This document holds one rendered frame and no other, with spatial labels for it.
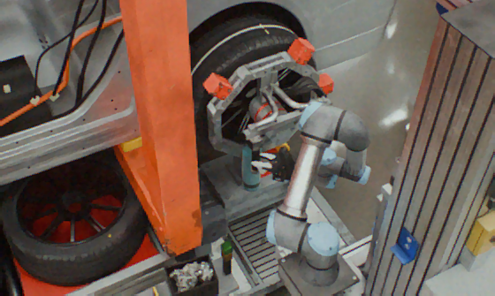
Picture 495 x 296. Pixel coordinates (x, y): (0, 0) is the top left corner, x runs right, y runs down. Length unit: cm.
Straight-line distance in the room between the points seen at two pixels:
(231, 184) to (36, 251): 107
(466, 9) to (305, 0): 143
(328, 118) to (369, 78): 220
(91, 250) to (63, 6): 121
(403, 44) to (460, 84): 318
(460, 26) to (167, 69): 94
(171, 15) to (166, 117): 42
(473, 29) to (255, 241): 217
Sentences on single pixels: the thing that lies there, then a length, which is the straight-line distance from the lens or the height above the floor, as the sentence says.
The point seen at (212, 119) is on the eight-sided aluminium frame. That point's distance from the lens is 287.
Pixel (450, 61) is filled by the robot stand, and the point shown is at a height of 194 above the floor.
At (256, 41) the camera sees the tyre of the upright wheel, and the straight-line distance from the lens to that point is 286.
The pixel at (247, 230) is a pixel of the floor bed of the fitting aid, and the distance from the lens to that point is 356.
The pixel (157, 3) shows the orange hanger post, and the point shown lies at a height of 183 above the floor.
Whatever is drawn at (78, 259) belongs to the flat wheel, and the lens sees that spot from 303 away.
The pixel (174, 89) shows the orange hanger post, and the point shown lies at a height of 148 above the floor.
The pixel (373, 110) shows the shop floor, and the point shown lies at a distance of 431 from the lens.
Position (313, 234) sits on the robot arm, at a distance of 235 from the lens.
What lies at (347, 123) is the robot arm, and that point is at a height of 133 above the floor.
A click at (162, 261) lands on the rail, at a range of 308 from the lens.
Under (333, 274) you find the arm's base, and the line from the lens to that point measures 250.
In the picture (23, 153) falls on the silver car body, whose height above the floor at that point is 90.
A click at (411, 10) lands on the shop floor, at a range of 518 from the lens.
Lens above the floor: 298
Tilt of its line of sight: 47 degrees down
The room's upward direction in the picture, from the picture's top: straight up
